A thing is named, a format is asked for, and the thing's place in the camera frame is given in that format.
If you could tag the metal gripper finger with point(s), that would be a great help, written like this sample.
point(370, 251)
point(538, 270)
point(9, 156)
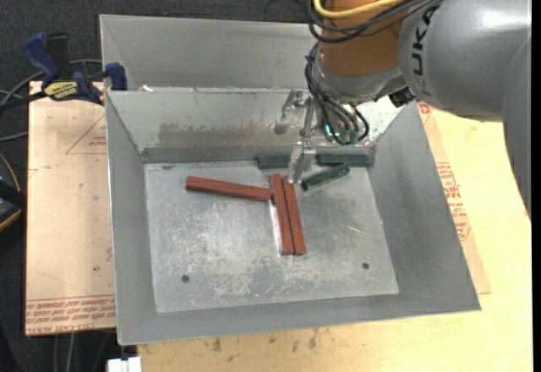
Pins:
point(294, 169)
point(307, 157)

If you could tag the dark green flat block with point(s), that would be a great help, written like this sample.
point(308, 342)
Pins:
point(272, 161)
point(344, 159)
point(325, 178)

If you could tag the red-brown flat block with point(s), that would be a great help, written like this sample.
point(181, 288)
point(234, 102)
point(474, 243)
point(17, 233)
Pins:
point(282, 218)
point(296, 222)
point(228, 188)

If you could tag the grey metal bin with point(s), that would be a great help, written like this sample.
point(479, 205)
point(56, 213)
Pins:
point(220, 231)

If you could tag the brown cardboard board red print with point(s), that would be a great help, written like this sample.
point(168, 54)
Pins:
point(67, 201)

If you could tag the black cylinder on white bracket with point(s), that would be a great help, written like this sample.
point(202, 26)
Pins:
point(401, 96)

